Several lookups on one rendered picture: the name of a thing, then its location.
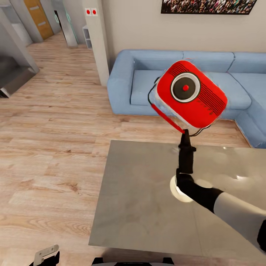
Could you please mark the radio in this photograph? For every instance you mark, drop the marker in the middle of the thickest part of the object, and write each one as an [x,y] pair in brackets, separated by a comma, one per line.
[190,95]

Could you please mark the sofa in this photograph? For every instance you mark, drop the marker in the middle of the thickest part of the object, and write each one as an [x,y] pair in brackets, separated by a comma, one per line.
[240,75]

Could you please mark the standing mirror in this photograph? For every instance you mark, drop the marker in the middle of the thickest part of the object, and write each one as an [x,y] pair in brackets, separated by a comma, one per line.
[65,24]

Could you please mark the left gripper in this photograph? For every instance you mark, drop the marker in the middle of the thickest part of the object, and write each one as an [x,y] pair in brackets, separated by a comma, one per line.
[51,261]

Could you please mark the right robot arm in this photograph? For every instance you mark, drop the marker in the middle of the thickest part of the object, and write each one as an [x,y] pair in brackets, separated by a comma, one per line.
[245,218]

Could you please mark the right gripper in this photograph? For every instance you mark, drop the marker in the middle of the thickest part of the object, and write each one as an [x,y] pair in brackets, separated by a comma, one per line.
[186,155]

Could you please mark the door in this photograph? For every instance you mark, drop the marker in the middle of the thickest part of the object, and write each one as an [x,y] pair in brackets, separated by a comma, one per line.
[36,11]

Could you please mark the coffee table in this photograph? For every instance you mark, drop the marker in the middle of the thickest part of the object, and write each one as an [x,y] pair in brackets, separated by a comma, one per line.
[141,208]

